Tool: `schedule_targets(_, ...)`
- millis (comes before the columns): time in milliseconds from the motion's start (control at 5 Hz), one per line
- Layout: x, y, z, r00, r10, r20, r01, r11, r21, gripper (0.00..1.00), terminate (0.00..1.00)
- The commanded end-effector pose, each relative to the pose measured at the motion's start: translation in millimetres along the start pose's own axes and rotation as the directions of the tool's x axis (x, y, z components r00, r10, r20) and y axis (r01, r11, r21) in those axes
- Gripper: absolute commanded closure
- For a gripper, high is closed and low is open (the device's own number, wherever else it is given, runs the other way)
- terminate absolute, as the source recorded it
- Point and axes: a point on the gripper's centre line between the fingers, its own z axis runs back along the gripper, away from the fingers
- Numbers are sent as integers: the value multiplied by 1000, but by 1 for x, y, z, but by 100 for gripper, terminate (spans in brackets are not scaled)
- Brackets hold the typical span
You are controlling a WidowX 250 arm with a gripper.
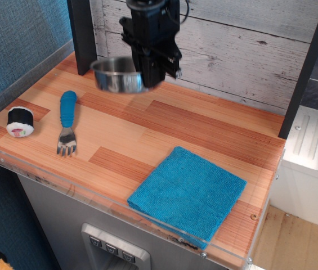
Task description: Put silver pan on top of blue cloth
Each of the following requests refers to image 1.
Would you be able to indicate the blue folded cloth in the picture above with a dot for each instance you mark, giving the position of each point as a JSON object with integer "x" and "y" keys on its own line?
{"x": 188, "y": 195}

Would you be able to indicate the white ridged side unit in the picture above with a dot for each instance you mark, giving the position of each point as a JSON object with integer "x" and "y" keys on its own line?
{"x": 295, "y": 189}

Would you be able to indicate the dark right vertical post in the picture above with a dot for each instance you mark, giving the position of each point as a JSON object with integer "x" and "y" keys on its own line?
{"x": 300, "y": 87}

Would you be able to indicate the clear acrylic table edge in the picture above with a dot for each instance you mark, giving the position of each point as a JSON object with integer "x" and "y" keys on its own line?
{"x": 104, "y": 175}

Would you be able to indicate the blue handled metal fork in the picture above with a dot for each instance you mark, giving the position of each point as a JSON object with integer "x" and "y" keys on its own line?
{"x": 67, "y": 141}

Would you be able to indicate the plush sushi roll toy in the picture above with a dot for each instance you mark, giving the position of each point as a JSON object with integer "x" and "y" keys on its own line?
{"x": 20, "y": 122}

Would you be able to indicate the dark left vertical post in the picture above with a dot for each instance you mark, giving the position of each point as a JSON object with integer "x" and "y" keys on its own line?
{"x": 82, "y": 32}

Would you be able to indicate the stainless steel pot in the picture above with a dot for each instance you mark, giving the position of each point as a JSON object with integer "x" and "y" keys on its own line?
{"x": 119, "y": 75}

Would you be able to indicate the dark vertical post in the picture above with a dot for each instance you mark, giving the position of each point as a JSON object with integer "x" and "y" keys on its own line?
{"x": 300, "y": 87}
{"x": 82, "y": 32}

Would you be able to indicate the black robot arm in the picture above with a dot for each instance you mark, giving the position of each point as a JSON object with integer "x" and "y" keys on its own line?
{"x": 150, "y": 2}

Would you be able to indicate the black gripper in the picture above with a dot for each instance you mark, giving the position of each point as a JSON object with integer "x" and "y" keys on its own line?
{"x": 151, "y": 32}

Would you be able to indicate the grey cabinet with buttons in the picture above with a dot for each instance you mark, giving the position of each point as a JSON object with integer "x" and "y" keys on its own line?
{"x": 62, "y": 218}

